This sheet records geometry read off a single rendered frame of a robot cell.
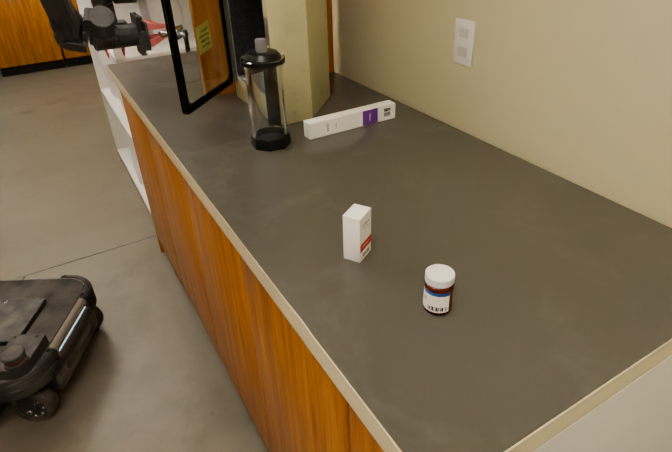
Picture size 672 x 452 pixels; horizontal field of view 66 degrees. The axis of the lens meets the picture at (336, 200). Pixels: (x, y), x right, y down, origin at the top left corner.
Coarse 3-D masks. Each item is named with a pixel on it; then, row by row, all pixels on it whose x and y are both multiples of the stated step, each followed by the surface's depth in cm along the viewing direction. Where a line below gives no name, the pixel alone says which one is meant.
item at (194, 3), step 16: (176, 0) 130; (192, 0) 137; (208, 0) 145; (176, 16) 131; (192, 16) 138; (208, 16) 146; (176, 32) 131; (192, 32) 139; (208, 32) 147; (192, 48) 140; (208, 48) 148; (224, 48) 157; (192, 64) 140; (208, 64) 149; (224, 64) 158; (176, 80) 135; (192, 80) 141; (208, 80) 150; (224, 80) 159; (192, 96) 142
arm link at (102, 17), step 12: (84, 12) 122; (96, 12) 122; (108, 12) 123; (84, 24) 122; (96, 24) 122; (108, 24) 123; (84, 36) 126; (96, 36) 126; (108, 36) 126; (72, 48) 128; (84, 48) 128
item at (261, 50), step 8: (256, 40) 121; (264, 40) 121; (256, 48) 122; (264, 48) 122; (272, 48) 125; (248, 56) 121; (256, 56) 120; (264, 56) 120; (272, 56) 121; (280, 56) 123
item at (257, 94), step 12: (240, 60) 122; (276, 60) 121; (252, 72) 121; (264, 72) 121; (276, 72) 122; (252, 84) 123; (264, 84) 122; (276, 84) 124; (252, 96) 125; (264, 96) 124; (276, 96) 125; (252, 108) 127; (264, 108) 125; (276, 108) 126; (252, 120) 129; (264, 120) 127; (276, 120) 128; (252, 132) 132; (264, 132) 129; (276, 132) 129
